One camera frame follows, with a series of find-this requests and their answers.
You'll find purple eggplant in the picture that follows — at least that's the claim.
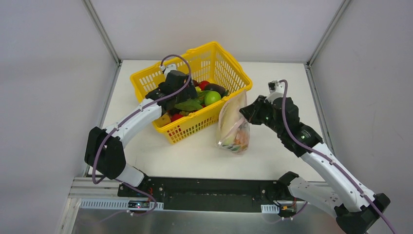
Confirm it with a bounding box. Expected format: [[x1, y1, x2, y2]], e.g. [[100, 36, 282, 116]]
[[204, 83, 226, 97]]

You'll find toy pineapple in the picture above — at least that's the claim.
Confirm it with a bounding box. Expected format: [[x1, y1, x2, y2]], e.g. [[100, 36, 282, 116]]
[[221, 129, 250, 153]]

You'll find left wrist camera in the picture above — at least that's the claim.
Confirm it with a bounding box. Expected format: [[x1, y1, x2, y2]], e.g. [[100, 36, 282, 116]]
[[160, 63, 177, 77]]

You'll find yellow plastic basket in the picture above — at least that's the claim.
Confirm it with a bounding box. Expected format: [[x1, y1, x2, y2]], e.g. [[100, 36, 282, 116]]
[[130, 41, 253, 144]]

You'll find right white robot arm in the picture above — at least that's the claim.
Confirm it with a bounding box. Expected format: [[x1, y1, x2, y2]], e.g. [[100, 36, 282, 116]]
[[239, 96, 390, 234]]

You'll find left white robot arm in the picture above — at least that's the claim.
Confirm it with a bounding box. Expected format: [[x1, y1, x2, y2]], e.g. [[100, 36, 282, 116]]
[[85, 67, 197, 197]]

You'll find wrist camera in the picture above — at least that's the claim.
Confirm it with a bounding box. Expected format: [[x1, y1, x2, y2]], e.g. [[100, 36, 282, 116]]
[[266, 80, 285, 104], [160, 63, 177, 77]]

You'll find red bell pepper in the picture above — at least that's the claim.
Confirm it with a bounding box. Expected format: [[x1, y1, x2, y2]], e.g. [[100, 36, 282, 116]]
[[170, 114, 184, 122]]

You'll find white radish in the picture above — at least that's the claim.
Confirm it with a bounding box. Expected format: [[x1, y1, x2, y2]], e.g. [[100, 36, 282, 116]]
[[220, 97, 244, 141]]

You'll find green leafy vegetable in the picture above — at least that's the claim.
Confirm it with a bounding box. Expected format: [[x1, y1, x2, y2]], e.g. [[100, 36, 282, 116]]
[[174, 91, 209, 112]]

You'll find green apple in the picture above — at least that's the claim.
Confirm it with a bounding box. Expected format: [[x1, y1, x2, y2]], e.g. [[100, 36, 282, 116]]
[[204, 91, 222, 106]]

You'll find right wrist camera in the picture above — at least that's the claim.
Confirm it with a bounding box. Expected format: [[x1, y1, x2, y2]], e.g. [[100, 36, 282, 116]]
[[266, 80, 285, 104]]

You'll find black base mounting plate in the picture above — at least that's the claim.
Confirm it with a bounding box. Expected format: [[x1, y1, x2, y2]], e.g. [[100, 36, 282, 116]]
[[117, 177, 298, 213]]

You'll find red tomato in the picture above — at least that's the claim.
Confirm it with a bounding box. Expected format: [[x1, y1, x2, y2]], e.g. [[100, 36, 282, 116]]
[[198, 80, 209, 91]]

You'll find clear zip top bag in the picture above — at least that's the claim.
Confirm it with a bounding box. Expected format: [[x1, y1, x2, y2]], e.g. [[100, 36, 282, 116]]
[[215, 90, 250, 154]]

